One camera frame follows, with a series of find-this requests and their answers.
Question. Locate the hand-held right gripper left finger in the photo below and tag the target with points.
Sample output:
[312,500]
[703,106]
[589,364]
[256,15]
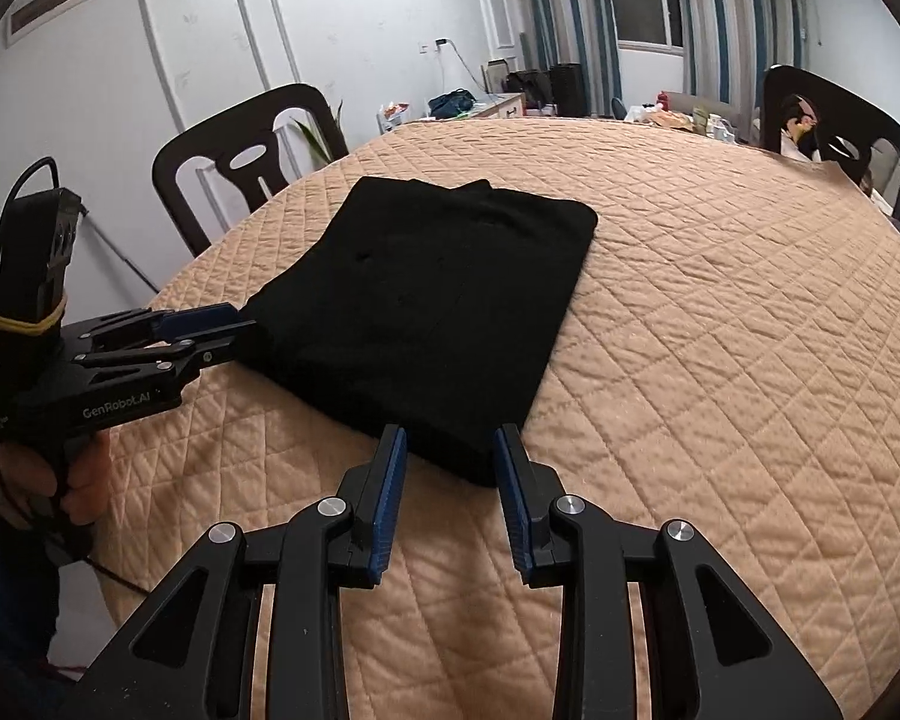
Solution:
[390,502]

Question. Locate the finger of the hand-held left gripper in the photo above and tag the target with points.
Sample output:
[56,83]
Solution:
[221,349]
[199,319]

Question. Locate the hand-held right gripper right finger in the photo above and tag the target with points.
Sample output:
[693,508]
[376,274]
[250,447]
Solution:
[511,502]

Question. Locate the black pants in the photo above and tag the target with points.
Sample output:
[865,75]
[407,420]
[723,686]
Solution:
[420,300]

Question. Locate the person's left forearm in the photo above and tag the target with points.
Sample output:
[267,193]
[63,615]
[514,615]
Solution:
[7,600]

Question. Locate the person's left hand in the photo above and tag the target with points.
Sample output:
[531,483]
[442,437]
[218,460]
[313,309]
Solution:
[90,480]

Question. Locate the green plant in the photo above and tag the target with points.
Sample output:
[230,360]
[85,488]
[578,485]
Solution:
[322,139]

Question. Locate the dark brown plastic chair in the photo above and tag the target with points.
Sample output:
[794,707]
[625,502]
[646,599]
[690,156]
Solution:
[285,101]
[832,86]

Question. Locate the peach quilted blanket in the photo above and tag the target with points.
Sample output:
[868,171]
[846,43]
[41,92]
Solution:
[720,390]

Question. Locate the white snack bag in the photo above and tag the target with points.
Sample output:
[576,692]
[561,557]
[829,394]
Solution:
[395,116]

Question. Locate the dark blue bag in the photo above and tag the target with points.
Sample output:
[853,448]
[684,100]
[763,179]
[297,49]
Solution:
[451,103]

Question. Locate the wooden side table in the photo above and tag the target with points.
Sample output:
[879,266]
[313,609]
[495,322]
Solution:
[495,109]

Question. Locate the black handbag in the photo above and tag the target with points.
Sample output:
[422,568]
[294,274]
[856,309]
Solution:
[529,88]

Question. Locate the black box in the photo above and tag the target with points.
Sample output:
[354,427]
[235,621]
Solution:
[566,90]

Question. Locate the beige sofa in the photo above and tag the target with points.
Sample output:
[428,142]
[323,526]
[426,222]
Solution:
[727,109]

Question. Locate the striped grey blue curtain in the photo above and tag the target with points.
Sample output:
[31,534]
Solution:
[735,22]
[562,22]

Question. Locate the wall socket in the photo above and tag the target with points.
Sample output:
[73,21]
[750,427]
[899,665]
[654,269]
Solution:
[435,45]

